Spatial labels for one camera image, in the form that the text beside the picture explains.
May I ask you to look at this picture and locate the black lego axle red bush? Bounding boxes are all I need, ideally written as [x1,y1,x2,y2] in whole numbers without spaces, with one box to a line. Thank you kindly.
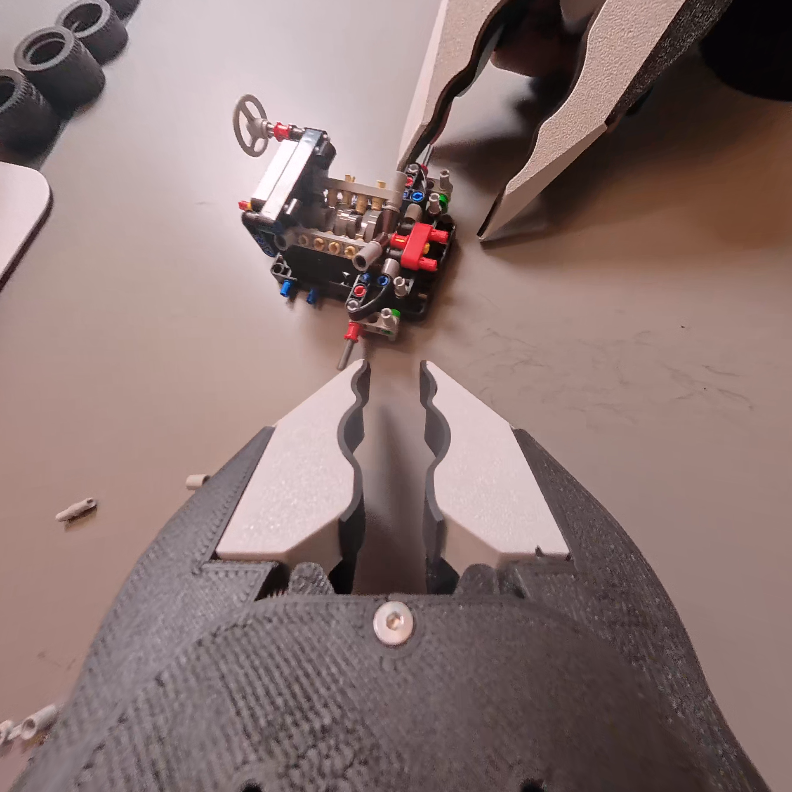
[337,321,363,371]

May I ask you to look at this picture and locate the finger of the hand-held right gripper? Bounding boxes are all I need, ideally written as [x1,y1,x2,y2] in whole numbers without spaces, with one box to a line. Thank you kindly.
[476,0,688,243]
[396,0,514,169]

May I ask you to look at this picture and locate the lego car chassis assembly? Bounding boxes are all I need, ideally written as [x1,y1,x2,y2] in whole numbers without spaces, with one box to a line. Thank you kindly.
[234,93,460,372]

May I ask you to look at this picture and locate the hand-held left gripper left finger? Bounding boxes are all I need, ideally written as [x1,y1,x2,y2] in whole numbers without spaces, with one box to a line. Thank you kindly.
[215,360,371,594]

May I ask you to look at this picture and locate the person's right hand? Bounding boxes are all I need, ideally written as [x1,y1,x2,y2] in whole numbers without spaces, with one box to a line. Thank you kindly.
[492,0,589,79]

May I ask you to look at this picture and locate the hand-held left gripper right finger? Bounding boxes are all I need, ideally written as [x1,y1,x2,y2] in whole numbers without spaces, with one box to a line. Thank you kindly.
[420,361,571,594]

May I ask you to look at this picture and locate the person's right forearm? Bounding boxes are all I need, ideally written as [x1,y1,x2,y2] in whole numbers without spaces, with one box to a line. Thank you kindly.
[699,9,792,103]

